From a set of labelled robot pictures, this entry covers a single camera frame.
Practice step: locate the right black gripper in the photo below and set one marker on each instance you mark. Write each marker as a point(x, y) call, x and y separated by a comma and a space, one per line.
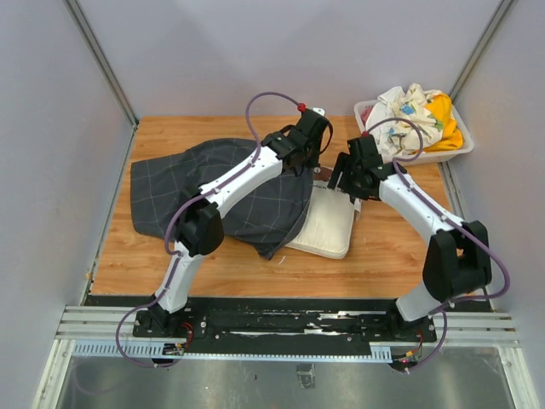
point(344, 164)

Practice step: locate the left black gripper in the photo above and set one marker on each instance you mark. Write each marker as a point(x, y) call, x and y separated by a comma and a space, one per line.
point(313, 162)

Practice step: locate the cream pillow with bear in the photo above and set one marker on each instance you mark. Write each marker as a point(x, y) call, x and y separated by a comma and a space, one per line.
point(331, 214)

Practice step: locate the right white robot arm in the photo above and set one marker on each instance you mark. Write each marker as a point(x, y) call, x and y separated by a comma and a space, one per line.
point(456, 262)

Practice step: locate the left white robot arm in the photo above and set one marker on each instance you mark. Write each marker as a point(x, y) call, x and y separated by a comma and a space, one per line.
point(196, 229)

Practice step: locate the crumpled patterned white cloth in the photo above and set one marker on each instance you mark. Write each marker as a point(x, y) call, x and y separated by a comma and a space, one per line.
point(400, 123)

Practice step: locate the yellow cloth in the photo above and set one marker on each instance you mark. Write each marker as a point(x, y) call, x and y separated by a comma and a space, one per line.
point(440, 107)

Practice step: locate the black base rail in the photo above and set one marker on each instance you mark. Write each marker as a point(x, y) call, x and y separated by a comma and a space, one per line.
point(304, 326)

